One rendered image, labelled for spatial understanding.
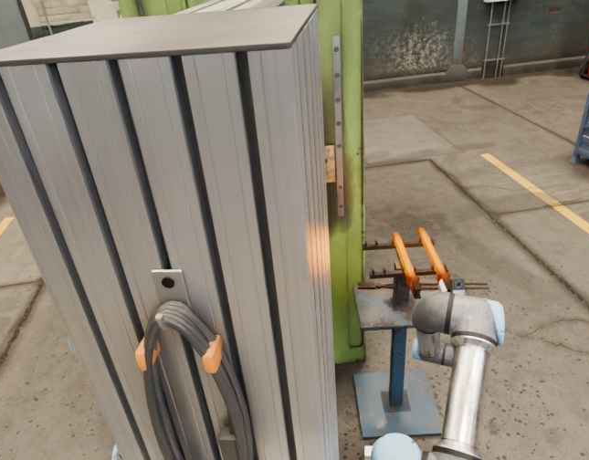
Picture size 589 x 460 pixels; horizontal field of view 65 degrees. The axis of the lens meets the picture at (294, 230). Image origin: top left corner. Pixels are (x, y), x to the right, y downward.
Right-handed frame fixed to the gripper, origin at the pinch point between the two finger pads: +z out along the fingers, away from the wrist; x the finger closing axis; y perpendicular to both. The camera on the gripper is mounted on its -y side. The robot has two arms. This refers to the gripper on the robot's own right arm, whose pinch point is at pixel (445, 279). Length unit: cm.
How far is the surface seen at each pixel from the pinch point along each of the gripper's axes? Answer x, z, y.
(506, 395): 46, 20, 95
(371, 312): -26.2, 13.9, 26.4
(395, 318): -16.3, 8.8, 26.4
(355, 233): -28, 50, 7
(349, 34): -30, 50, -84
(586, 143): 233, 296, 73
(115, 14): -285, 531, -63
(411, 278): -13.2, -0.4, -1.9
